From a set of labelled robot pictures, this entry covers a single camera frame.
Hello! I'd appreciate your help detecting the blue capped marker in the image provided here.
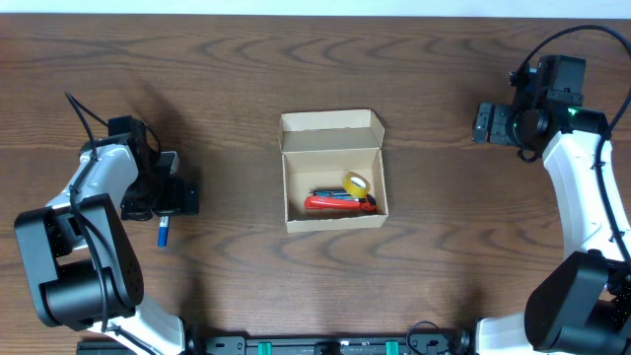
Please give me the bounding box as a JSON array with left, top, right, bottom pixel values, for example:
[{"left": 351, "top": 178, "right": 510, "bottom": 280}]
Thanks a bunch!
[{"left": 158, "top": 216, "right": 170, "bottom": 248}]

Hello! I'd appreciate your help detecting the red utility knife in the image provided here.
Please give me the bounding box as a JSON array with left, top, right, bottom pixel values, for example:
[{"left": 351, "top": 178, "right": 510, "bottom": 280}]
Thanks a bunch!
[{"left": 304, "top": 195, "right": 377, "bottom": 213}]

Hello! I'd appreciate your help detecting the yellow tape roll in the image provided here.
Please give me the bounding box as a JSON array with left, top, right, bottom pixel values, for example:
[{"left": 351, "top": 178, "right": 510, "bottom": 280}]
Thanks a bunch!
[{"left": 342, "top": 172, "right": 371, "bottom": 198}]

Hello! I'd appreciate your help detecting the cardboard box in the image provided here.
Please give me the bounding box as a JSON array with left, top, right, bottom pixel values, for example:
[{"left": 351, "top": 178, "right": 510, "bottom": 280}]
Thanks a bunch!
[{"left": 279, "top": 108, "right": 388, "bottom": 233}]

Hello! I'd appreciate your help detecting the red black stapler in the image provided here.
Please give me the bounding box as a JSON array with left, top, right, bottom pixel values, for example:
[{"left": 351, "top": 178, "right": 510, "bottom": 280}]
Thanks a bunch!
[{"left": 311, "top": 188, "right": 353, "bottom": 199}]

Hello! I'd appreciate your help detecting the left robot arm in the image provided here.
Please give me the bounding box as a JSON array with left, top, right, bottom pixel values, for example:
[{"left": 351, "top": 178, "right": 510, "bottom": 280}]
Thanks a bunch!
[{"left": 14, "top": 115, "right": 199, "bottom": 354}]

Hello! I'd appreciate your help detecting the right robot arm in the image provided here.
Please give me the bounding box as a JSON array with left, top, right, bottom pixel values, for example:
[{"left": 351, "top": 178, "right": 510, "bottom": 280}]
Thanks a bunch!
[{"left": 472, "top": 55, "right": 630, "bottom": 354}]

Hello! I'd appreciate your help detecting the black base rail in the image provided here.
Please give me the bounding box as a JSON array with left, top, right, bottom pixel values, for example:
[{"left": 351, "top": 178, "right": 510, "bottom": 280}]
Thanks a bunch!
[{"left": 76, "top": 319, "right": 477, "bottom": 355}]

